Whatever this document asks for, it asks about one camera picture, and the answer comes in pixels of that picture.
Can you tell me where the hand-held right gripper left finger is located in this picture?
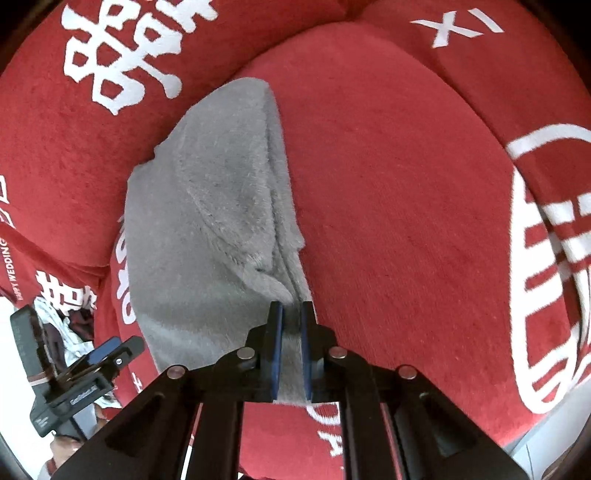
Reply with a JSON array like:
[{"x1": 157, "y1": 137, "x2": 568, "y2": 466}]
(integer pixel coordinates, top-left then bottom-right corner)
[{"x1": 51, "y1": 301, "x2": 283, "y2": 480}]

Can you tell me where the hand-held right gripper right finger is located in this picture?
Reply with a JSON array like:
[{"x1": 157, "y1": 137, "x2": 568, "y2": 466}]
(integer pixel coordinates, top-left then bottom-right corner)
[{"x1": 300, "y1": 301, "x2": 529, "y2": 480}]

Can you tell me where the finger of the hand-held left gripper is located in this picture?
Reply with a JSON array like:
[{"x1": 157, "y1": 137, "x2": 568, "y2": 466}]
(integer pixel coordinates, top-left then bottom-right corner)
[
  {"x1": 98, "y1": 335, "x2": 147, "y2": 373},
  {"x1": 69, "y1": 338, "x2": 123, "y2": 371}
]

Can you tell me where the grey fleece cloth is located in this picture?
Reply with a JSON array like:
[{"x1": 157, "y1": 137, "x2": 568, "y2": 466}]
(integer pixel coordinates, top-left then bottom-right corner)
[{"x1": 124, "y1": 78, "x2": 320, "y2": 407}]

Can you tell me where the person's left forearm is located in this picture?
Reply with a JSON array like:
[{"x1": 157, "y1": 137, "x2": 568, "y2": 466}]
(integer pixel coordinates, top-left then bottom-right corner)
[{"x1": 39, "y1": 434, "x2": 86, "y2": 480}]

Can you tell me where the dark maroon cloth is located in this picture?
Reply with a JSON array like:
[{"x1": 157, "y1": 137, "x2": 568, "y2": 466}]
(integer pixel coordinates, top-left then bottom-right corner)
[{"x1": 67, "y1": 307, "x2": 99, "y2": 352}]

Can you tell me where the white patterned cloth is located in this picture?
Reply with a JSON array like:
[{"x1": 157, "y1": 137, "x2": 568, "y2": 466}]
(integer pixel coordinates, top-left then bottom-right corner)
[{"x1": 34, "y1": 295, "x2": 72, "y2": 370}]

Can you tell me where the red printed blanket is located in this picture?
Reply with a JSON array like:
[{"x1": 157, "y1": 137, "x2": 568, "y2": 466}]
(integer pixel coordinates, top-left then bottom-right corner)
[{"x1": 0, "y1": 0, "x2": 591, "y2": 480}]

